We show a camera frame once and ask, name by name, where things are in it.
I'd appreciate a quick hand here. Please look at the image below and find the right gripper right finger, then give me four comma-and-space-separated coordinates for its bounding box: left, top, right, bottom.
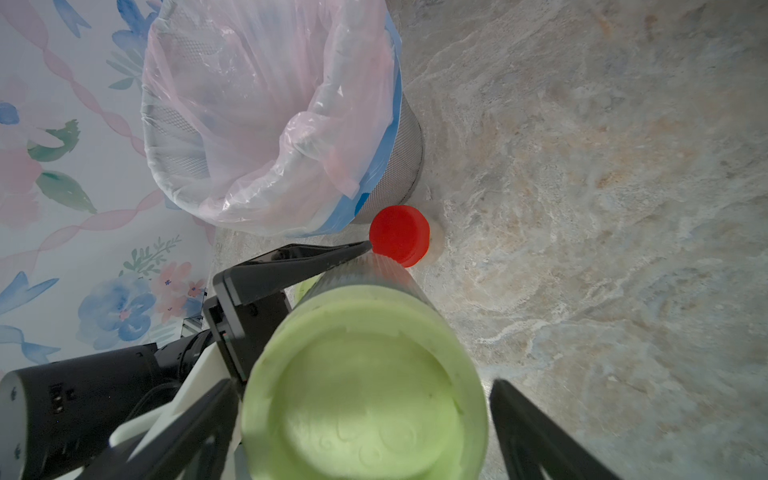
489, 379, 618, 480

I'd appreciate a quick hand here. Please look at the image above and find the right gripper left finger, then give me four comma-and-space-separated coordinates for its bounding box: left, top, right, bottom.
79, 380, 239, 480

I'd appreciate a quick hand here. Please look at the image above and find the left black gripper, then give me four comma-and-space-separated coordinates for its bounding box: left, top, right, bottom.
203, 241, 372, 384

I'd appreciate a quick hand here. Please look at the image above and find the green lid jar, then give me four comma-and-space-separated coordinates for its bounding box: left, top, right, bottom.
240, 253, 489, 479
294, 275, 321, 305

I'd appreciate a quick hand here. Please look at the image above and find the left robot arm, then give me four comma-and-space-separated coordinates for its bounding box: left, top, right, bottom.
1, 241, 371, 479

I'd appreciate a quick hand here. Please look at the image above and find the red lid peanut jar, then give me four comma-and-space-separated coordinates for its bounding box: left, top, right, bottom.
369, 205, 445, 268

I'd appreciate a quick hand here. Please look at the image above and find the grey mesh trash bin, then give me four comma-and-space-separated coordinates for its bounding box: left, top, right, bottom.
143, 0, 426, 226

